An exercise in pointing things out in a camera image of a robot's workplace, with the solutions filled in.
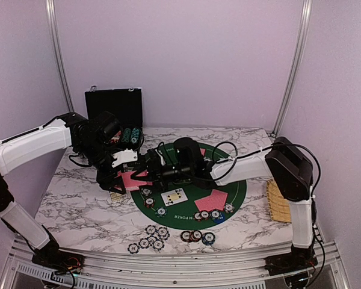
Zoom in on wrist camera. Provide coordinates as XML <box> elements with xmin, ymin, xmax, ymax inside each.
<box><xmin>111</xmin><ymin>149</ymin><xmax>138</xmax><ymax>168</ymax></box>
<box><xmin>147</xmin><ymin>148</ymin><xmax>166</xmax><ymax>166</ymax></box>

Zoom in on scattered blue ten chip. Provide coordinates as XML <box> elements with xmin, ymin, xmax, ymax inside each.
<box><xmin>138</xmin><ymin>238</ymin><xmax>150</xmax><ymax>249</ymax></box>
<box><xmin>128</xmin><ymin>243</ymin><xmax>140</xmax><ymax>254</ymax></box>
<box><xmin>147</xmin><ymin>236</ymin><xmax>157</xmax><ymax>244</ymax></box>
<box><xmin>152</xmin><ymin>240</ymin><xmax>164</xmax><ymax>251</ymax></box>
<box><xmin>145</xmin><ymin>225</ymin><xmax>156</xmax><ymax>235</ymax></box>

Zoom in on left aluminium frame post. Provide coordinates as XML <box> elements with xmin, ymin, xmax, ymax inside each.
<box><xmin>45</xmin><ymin>0</ymin><xmax>75</xmax><ymax>112</ymax></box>

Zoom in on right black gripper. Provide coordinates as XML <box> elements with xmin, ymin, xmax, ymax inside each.
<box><xmin>131</xmin><ymin>158</ymin><xmax>193</xmax><ymax>192</ymax></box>

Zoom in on right aluminium frame post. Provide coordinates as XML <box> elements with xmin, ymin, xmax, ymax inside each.
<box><xmin>271</xmin><ymin>0</ymin><xmax>313</xmax><ymax>137</ymax></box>

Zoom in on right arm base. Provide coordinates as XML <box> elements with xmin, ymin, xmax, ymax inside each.
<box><xmin>264</xmin><ymin>253</ymin><xmax>318</xmax><ymax>276</ymax></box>

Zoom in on woven bamboo mat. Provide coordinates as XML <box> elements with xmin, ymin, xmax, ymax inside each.
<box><xmin>266</xmin><ymin>179</ymin><xmax>291</xmax><ymax>223</ymax></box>

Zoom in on aluminium frame post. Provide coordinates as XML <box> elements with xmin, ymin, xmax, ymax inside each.
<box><xmin>45</xmin><ymin>0</ymin><xmax>75</xmax><ymax>112</ymax></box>
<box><xmin>271</xmin><ymin>0</ymin><xmax>313</xmax><ymax>137</ymax></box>

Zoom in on blue small blind button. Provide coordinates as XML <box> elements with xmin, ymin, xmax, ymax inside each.
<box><xmin>213</xmin><ymin>212</ymin><xmax>226</xmax><ymax>224</ymax></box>

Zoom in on round green poker mat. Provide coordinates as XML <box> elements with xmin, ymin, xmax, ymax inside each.
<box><xmin>131</xmin><ymin>137</ymin><xmax>247</xmax><ymax>230</ymax></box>

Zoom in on teal chip row in case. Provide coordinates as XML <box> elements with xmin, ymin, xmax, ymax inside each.
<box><xmin>130</xmin><ymin>128</ymin><xmax>140</xmax><ymax>145</ymax></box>

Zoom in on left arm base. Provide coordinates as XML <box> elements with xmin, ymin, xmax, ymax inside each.
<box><xmin>32</xmin><ymin>250</ymin><xmax>85</xmax><ymax>273</ymax></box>

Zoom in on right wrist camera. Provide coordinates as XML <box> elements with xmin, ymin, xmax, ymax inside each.
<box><xmin>147</xmin><ymin>148</ymin><xmax>166</xmax><ymax>166</ymax></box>

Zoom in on toppled brown hundred chip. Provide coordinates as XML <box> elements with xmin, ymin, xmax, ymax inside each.
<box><xmin>180</xmin><ymin>231</ymin><xmax>192</xmax><ymax>243</ymax></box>

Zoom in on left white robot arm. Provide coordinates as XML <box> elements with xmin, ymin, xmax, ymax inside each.
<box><xmin>0</xmin><ymin>112</ymin><xmax>137</xmax><ymax>268</ymax></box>

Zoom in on front aluminium rail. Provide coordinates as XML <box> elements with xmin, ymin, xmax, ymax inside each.
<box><xmin>0</xmin><ymin>238</ymin><xmax>350</xmax><ymax>288</ymax></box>

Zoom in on teal chip stack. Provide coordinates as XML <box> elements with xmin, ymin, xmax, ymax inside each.
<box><xmin>202</xmin><ymin>232</ymin><xmax>215</xmax><ymax>246</ymax></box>

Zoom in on black poker chip case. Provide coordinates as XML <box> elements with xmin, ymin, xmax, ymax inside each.
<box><xmin>85</xmin><ymin>88</ymin><xmax>143</xmax><ymax>148</ymax></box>

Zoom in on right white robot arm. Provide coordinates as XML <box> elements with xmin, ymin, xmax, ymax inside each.
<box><xmin>131</xmin><ymin>137</ymin><xmax>319</xmax><ymax>270</ymax></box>

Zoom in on gold blue card box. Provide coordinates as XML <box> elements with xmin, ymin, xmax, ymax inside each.
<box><xmin>110</xmin><ymin>193</ymin><xmax>129</xmax><ymax>203</ymax></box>

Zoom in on red playing card deck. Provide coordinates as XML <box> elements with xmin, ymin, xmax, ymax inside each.
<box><xmin>120</xmin><ymin>172</ymin><xmax>152</xmax><ymax>191</ymax></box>

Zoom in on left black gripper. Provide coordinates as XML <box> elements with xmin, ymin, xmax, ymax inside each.
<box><xmin>77</xmin><ymin>138</ymin><xmax>126</xmax><ymax>194</ymax></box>

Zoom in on green chip row in case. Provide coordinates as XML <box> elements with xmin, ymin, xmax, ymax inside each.
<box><xmin>121</xmin><ymin>128</ymin><xmax>132</xmax><ymax>144</ymax></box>

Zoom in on blue chips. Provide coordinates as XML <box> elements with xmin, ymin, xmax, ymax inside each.
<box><xmin>140</xmin><ymin>188</ymin><xmax>152</xmax><ymax>197</ymax></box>
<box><xmin>224</xmin><ymin>203</ymin><xmax>235</xmax><ymax>214</ymax></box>

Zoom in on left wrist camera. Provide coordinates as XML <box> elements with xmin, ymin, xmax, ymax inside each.
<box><xmin>111</xmin><ymin>149</ymin><xmax>138</xmax><ymax>168</ymax></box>

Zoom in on brown chip stack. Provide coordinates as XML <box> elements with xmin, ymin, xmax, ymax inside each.
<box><xmin>190</xmin><ymin>230</ymin><xmax>203</xmax><ymax>242</ymax></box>

